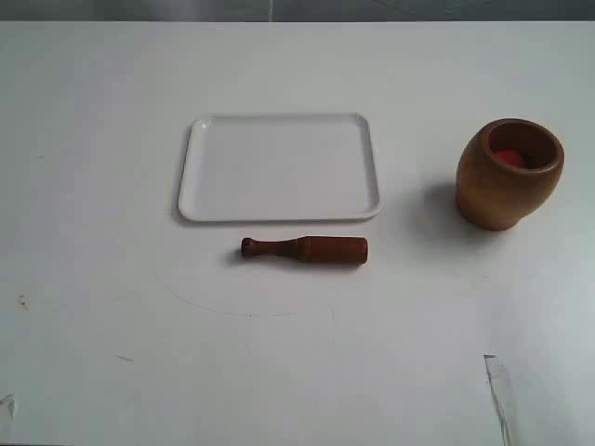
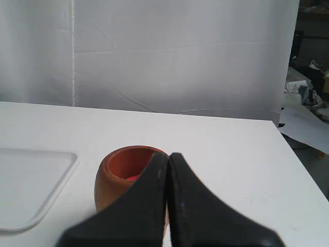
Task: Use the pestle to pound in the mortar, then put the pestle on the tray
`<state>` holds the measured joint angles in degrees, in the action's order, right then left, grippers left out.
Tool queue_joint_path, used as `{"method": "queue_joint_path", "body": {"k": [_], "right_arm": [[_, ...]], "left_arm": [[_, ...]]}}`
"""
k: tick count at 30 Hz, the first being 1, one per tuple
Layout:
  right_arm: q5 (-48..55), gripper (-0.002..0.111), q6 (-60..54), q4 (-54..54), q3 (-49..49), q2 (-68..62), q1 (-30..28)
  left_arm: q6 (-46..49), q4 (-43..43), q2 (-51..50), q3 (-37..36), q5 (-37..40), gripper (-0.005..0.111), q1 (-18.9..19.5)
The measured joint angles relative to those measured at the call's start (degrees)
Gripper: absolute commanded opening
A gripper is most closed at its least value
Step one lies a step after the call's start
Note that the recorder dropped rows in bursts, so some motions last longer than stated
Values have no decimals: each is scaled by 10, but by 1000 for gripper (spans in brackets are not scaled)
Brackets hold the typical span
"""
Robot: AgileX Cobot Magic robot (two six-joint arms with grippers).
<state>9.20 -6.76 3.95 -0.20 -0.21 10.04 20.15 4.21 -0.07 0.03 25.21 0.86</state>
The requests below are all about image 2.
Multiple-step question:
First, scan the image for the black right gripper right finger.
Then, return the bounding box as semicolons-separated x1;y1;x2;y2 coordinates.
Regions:
168;153;284;246

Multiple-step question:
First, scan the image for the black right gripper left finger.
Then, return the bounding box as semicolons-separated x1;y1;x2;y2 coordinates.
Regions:
57;153;168;246

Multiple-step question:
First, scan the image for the red object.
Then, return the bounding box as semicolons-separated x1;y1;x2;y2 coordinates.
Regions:
126;175;140;182

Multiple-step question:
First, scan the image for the brown wooden mortar bowl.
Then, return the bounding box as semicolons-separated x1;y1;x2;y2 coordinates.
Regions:
95;145;170;227

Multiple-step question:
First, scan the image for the white plastic tray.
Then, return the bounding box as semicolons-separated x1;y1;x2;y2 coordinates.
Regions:
1;147;79;232

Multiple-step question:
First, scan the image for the crumpled clutter pile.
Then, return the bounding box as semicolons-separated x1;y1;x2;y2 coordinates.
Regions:
279;0;329;157

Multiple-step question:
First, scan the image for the white backdrop sheet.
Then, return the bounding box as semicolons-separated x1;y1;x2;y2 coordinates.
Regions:
1;1;299;123

